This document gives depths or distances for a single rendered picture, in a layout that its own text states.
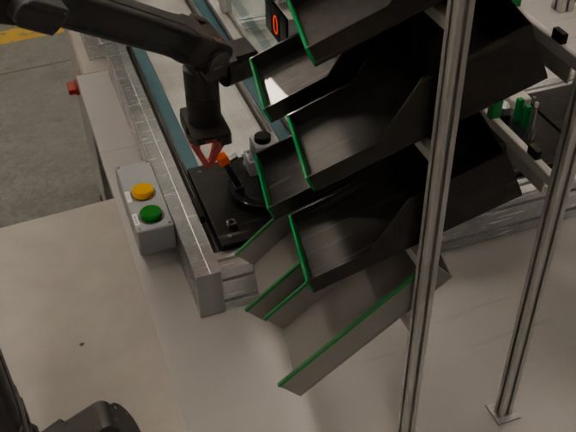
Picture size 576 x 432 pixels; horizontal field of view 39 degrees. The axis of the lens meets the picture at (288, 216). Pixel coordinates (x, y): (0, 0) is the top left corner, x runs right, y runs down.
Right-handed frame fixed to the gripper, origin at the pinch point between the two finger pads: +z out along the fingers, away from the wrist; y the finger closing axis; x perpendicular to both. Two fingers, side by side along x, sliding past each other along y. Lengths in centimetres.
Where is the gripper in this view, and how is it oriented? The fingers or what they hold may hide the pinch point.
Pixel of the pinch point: (208, 163)
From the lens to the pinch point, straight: 145.9
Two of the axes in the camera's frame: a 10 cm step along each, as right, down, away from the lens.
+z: 0.1, 7.6, 6.5
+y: -3.4, -6.1, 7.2
